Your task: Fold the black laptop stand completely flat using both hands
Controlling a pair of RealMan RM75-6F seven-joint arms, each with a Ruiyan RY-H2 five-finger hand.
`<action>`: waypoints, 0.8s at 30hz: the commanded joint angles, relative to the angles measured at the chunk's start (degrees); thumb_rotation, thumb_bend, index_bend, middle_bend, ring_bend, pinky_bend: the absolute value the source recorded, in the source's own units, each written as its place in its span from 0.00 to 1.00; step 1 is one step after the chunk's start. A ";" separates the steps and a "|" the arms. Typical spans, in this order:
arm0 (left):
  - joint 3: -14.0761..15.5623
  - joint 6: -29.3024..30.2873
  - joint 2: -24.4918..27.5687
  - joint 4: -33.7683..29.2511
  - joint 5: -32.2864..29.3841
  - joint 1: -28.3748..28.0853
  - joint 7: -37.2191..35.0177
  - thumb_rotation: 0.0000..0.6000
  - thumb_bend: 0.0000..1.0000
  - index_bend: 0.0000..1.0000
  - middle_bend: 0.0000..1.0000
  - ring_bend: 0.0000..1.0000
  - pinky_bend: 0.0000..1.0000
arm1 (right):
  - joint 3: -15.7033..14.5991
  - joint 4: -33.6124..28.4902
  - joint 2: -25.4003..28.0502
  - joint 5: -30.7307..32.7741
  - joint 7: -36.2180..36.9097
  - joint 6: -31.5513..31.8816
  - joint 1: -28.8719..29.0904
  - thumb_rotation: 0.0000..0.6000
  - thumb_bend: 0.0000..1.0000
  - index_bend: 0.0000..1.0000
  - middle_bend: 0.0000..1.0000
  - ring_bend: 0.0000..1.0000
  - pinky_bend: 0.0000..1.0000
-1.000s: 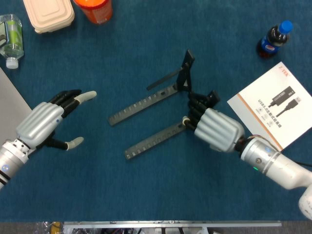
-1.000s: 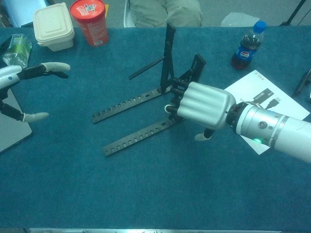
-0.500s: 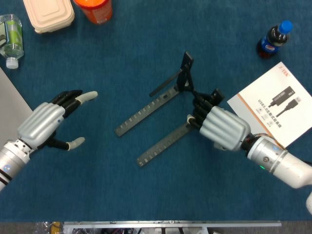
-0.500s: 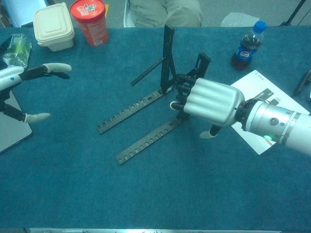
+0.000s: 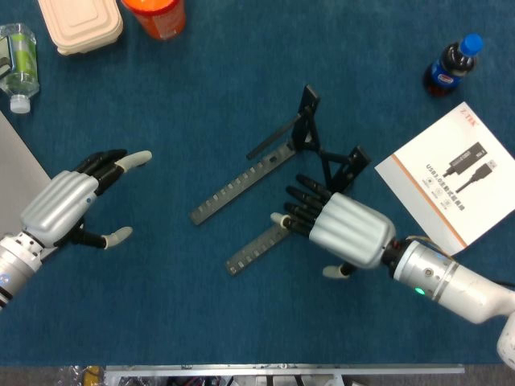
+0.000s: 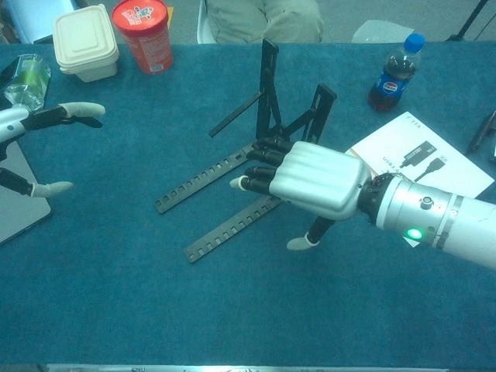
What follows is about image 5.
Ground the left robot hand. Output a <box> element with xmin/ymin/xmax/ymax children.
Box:
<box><xmin>19</xmin><ymin>148</ymin><xmax>154</xmax><ymax>251</ymax></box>

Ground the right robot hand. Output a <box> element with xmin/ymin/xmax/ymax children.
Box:
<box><xmin>270</xmin><ymin>173</ymin><xmax>398</xmax><ymax>279</ymax></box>

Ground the black folding laptop stand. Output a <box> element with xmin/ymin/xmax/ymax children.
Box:
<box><xmin>188</xmin><ymin>84</ymin><xmax>372</xmax><ymax>277</ymax></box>

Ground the grey closed laptop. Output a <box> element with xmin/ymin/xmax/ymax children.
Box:
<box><xmin>0</xmin><ymin>109</ymin><xmax>61</xmax><ymax>262</ymax></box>

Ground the clear green-label water bottle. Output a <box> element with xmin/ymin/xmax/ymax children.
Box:
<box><xmin>0</xmin><ymin>23</ymin><xmax>41</xmax><ymax>114</ymax></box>

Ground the blue felt table cloth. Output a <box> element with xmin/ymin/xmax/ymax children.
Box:
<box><xmin>0</xmin><ymin>0</ymin><xmax>515</xmax><ymax>368</ymax></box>

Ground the crumpled clear plastic bag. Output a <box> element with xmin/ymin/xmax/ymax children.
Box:
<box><xmin>56</xmin><ymin>365</ymin><xmax>88</xmax><ymax>386</ymax></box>

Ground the yellow object under table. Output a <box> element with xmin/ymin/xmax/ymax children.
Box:
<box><xmin>82</xmin><ymin>365</ymin><xmax>101</xmax><ymax>386</ymax></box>

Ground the beige lidded food container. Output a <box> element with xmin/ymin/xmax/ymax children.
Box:
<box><xmin>37</xmin><ymin>0</ymin><xmax>125</xmax><ymax>56</ymax></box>

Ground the cola bottle with blue cap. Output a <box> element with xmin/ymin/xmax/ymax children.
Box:
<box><xmin>422</xmin><ymin>33</ymin><xmax>484</xmax><ymax>98</ymax></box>

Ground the white USB cable box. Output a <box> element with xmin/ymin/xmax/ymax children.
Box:
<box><xmin>373</xmin><ymin>101</ymin><xmax>515</xmax><ymax>257</ymax></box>

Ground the aluminium frame rail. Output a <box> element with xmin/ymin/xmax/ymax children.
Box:
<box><xmin>104</xmin><ymin>363</ymin><xmax>466</xmax><ymax>386</ymax></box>

